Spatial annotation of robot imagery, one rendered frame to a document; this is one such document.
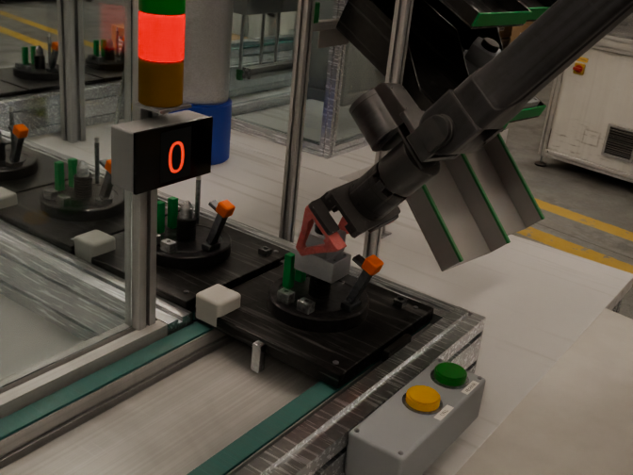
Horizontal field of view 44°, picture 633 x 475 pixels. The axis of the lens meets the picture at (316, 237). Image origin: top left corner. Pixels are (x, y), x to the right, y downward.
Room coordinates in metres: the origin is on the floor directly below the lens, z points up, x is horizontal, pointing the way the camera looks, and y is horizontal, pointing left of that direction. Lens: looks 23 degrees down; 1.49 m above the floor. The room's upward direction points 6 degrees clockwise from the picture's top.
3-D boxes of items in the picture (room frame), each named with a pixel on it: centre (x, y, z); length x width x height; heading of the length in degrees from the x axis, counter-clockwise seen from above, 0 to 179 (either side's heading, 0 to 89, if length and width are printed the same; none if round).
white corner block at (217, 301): (0.94, 0.12, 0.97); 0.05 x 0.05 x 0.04; 56
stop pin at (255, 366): (0.86, 0.06, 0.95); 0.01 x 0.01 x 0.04; 56
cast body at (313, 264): (0.97, 0.00, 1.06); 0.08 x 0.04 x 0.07; 57
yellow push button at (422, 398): (0.78, -0.14, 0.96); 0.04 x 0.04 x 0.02
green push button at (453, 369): (0.83, -0.18, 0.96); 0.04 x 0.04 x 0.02
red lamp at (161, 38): (0.87, 0.19, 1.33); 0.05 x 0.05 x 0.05
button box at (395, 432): (0.78, -0.14, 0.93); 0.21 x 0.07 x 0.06; 146
